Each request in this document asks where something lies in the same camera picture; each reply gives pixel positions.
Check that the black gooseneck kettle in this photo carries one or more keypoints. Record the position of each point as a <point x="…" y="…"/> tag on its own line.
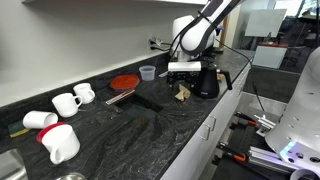
<point x="207" y="86"/>

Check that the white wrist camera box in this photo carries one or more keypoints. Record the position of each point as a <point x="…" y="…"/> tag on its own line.
<point x="184" y="66"/>

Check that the orange handled clamp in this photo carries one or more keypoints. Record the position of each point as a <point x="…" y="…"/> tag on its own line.
<point x="231" y="153"/>

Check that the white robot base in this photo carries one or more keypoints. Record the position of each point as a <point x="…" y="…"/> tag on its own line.
<point x="296" y="137"/>

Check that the large white mug front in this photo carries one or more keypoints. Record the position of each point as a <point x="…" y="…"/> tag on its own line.
<point x="60" y="140"/>

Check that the green yellow sponge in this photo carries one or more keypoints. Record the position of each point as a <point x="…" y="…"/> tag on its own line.
<point x="16" y="129"/>

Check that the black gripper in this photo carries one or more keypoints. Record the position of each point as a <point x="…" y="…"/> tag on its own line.
<point x="189" y="77"/>

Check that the white cup lying down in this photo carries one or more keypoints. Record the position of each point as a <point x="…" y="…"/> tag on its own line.
<point x="39" y="119"/>

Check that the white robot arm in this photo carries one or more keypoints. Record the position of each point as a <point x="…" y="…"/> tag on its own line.
<point x="192" y="35"/>

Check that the red lid container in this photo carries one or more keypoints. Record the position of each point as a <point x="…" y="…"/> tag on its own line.
<point x="124" y="83"/>

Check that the brown paper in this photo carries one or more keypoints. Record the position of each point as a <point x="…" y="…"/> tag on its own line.
<point x="183" y="94"/>
<point x="220" y="76"/>

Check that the clear plastic cup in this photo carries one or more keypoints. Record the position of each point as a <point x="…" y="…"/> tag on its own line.
<point x="147" y="73"/>

